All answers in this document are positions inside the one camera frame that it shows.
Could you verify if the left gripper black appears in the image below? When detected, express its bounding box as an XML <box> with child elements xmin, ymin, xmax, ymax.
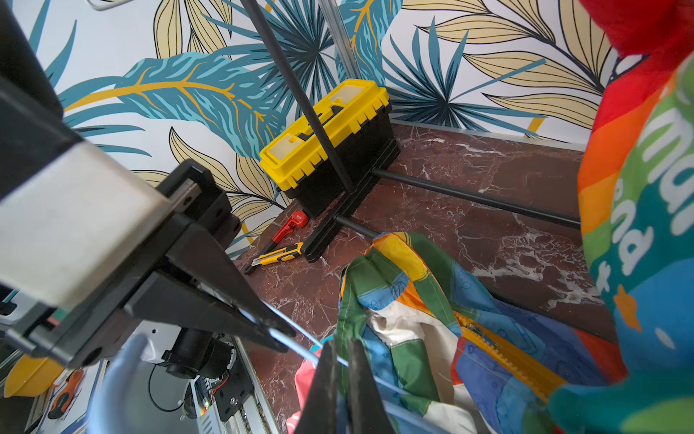
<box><xmin>7</xmin><ymin>160</ymin><xmax>296</xmax><ymax>369</ymax></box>

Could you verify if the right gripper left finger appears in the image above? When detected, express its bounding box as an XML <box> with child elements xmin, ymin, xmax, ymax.
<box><xmin>295</xmin><ymin>341</ymin><xmax>338</xmax><ymax>434</ymax></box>

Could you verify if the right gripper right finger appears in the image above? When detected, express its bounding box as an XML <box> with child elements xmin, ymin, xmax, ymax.
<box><xmin>347</xmin><ymin>339</ymin><xmax>395</xmax><ymax>434</ymax></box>

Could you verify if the light blue wire hanger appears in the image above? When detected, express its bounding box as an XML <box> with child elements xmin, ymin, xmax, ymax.
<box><xmin>271</xmin><ymin>331</ymin><xmax>444</xmax><ymax>433</ymax></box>

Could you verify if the rainbow striped jacket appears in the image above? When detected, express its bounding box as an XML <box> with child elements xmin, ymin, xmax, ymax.
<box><xmin>335</xmin><ymin>233</ymin><xmax>626</xmax><ymax>433</ymax></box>

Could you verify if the pink bear-print jacket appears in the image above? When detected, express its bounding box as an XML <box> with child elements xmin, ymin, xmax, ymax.
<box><xmin>287</xmin><ymin>360</ymin><xmax>317</xmax><ymax>434</ymax></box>

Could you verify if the yellow black utility knife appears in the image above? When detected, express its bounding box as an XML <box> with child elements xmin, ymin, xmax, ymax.
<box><xmin>244</xmin><ymin>242</ymin><xmax>304</xmax><ymax>275</ymax></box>

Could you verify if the red pipe wrench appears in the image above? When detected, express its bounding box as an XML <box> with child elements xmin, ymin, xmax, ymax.
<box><xmin>258</xmin><ymin>210</ymin><xmax>309</xmax><ymax>255</ymax></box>

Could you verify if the black clothes rack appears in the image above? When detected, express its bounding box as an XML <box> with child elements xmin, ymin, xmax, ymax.
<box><xmin>241</xmin><ymin>1</ymin><xmax>580</xmax><ymax>263</ymax></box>

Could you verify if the yellow black toolbox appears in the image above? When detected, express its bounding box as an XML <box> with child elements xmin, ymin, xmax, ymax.
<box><xmin>260</xmin><ymin>79</ymin><xmax>395</xmax><ymax>218</ymax></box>

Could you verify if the rainbow jacket red hood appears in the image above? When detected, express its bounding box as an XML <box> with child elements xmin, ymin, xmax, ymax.
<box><xmin>549</xmin><ymin>1</ymin><xmax>693</xmax><ymax>433</ymax></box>

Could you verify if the left aluminium frame post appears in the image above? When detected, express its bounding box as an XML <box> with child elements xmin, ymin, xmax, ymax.
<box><xmin>318</xmin><ymin>0</ymin><xmax>361</xmax><ymax>80</ymax></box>

